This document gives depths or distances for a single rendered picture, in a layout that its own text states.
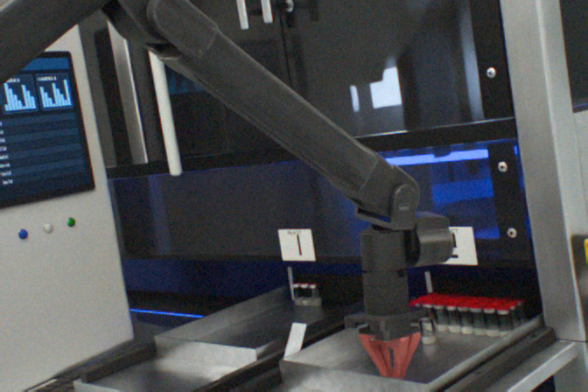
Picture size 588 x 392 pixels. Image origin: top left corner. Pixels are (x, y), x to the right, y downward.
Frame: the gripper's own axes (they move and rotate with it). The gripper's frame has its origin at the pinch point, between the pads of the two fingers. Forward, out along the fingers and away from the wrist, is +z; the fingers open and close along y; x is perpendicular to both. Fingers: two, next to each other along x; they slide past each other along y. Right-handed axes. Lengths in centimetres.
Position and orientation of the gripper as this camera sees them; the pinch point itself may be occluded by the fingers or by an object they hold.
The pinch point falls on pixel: (393, 383)
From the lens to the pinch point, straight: 105.4
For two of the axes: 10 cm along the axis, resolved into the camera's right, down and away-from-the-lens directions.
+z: 0.7, 10.0, -0.2
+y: 7.0, -0.4, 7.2
